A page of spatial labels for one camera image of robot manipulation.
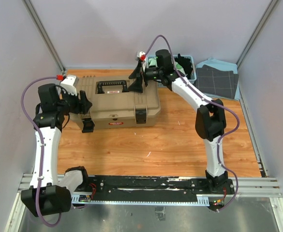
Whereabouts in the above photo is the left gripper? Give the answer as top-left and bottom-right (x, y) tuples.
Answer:
(57, 87), (92, 115)

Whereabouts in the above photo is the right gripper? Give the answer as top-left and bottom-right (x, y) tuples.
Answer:
(126, 62), (163, 93)

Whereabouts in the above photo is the tan plastic tool box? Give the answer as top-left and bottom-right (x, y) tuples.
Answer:
(70, 75), (161, 133)

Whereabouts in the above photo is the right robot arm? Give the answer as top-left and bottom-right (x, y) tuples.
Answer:
(128, 49), (228, 193)

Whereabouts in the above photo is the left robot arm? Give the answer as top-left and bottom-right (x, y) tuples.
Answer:
(21, 84), (91, 218)

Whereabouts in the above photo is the green patterned cloth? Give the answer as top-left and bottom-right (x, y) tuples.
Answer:
(148, 58), (184, 73)

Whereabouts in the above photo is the blue plastic basket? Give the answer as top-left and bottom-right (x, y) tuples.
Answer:
(146, 54), (197, 84)

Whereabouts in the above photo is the black cloth in basket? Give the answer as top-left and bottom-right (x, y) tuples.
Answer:
(174, 54), (195, 80)

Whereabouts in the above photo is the grey checked folded cloth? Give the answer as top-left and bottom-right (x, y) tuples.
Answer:
(194, 65), (239, 99)

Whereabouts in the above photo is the light blue folded cloth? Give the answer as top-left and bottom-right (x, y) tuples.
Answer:
(196, 58), (240, 101)

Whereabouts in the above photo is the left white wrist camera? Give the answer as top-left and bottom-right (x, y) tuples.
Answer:
(60, 75), (78, 96)

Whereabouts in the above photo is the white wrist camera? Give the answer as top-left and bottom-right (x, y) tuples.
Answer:
(60, 75), (78, 96)
(136, 51), (146, 62)

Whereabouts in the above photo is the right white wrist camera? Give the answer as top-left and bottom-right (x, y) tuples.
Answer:
(136, 51), (146, 62)

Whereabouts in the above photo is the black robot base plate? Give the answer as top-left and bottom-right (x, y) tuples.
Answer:
(71, 175), (235, 203)

